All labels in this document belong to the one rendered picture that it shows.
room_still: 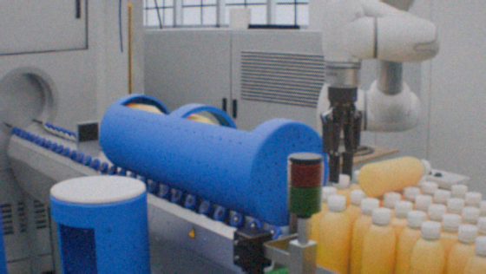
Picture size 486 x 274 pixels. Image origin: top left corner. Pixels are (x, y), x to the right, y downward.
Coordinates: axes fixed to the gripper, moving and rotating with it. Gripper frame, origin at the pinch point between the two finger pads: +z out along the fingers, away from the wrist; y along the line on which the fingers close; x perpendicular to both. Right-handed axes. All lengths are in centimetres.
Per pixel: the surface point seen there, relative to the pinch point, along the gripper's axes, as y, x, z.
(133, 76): -29, -159, -11
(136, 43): -31, -158, -26
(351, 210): 10.0, 13.4, 5.9
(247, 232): 23.2, -7.5, 13.8
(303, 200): 39.3, 28.4, -4.8
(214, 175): 15.3, -31.7, 5.6
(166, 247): 14, -61, 35
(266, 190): 9.6, -16.8, 7.5
